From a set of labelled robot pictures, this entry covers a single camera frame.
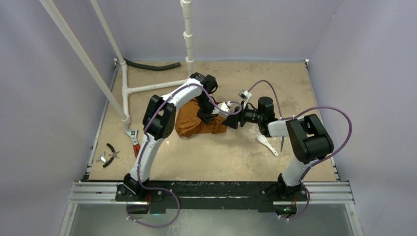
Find black handled pliers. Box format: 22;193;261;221
96;143;120;168

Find white PVC pipe frame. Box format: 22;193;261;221
39;0;196;124

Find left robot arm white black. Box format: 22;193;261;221
123;73;218;201

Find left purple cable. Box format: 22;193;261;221
125;83;244;228

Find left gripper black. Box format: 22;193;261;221
194;95;219;126

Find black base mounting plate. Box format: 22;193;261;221
115;180;307;214

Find small dark blue disc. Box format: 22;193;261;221
280;136;285;152

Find red handled adjustable wrench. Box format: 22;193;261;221
125;128;141;158

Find black corrugated hose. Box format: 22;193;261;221
123;58;181;72

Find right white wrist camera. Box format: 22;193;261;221
238;90;252;109

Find aluminium extrusion rail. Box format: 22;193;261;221
68;182;355;204

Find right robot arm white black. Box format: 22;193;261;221
222;96;334;200

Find white ceramic spoon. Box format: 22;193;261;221
256;132;279;157

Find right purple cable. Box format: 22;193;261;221
247;80;353;222

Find purple cable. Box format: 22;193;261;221
125;83;244;228
247;80;353;222

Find orange cloth napkin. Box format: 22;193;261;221
175;98;227;138

